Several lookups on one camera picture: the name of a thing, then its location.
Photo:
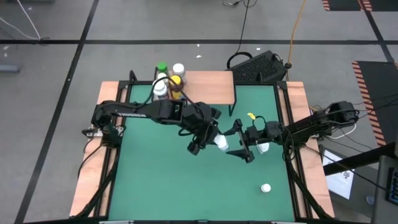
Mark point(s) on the yellow tag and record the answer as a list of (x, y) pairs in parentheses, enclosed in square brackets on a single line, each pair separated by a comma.
[(251, 116)]

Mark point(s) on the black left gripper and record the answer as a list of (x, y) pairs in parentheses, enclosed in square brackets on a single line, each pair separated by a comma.
[(202, 133)]

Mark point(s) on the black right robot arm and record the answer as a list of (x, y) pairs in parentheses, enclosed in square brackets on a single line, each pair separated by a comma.
[(311, 124)]

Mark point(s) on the white melatonin bottle blue label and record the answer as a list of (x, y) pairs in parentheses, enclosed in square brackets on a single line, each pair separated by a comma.
[(262, 147), (222, 143)]

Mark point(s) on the small white bottle blue label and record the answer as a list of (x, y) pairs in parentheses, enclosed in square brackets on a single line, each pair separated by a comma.
[(161, 76)]

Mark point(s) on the green table mat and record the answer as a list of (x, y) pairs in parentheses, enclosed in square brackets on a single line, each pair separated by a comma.
[(171, 186)]

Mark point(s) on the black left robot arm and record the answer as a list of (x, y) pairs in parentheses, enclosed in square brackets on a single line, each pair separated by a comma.
[(140, 112)]

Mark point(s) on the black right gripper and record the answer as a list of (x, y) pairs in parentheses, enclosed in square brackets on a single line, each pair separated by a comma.
[(253, 137)]

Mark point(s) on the grey machine with keypad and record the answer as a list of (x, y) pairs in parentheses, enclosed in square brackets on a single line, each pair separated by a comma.
[(382, 193)]

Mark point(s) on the grey floor plate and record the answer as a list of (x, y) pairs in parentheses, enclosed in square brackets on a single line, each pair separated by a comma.
[(9, 68)]

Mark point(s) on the brown bottle yellow cap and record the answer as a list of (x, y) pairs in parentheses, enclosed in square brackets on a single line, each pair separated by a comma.
[(175, 81)]

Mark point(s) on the white cap green label bottle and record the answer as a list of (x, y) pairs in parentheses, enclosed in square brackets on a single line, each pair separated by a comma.
[(178, 69)]

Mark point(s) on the black beam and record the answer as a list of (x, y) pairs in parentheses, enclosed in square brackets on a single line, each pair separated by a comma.
[(357, 160)]

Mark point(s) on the white cap grey label bottle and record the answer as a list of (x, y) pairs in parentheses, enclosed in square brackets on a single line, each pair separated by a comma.
[(159, 88)]

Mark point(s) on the white paper sheet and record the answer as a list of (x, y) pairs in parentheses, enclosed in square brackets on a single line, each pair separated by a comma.
[(339, 180)]

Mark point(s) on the green cap clear bottle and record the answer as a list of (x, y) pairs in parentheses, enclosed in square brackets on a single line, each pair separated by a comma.
[(162, 67)]

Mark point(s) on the black mat orange stripes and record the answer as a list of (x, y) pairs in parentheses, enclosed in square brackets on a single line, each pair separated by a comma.
[(382, 93), (345, 4)]

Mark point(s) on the black perforated box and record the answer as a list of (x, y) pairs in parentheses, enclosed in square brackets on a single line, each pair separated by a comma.
[(258, 67)]

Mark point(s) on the wooden board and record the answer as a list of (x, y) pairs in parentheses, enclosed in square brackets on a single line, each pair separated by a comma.
[(211, 87)]

